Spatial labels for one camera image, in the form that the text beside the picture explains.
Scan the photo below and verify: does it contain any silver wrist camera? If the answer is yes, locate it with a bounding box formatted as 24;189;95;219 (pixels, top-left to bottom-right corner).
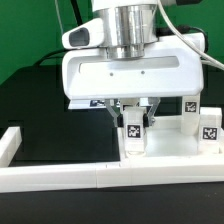
62;18;105;50

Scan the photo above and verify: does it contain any white cable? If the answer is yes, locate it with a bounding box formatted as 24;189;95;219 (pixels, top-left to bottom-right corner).
53;0;66;38
156;0;224;72

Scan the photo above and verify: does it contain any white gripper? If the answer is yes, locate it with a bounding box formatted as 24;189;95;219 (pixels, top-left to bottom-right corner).
62;36;204;127

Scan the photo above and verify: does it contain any white square tabletop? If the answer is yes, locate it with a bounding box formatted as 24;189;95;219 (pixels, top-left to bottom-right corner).
118;116;224;159

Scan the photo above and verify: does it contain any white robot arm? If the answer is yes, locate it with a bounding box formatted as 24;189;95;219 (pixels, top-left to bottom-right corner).
62;0;205;127

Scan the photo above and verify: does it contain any white U-shaped fence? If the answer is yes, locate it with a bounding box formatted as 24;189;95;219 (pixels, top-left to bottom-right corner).
0;127;224;193

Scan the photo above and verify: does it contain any black cable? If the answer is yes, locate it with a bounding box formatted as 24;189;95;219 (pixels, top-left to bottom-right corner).
32;0;84;67

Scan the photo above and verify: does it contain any white marker sheet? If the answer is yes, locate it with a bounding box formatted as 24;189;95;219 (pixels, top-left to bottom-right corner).
68;100;108;110

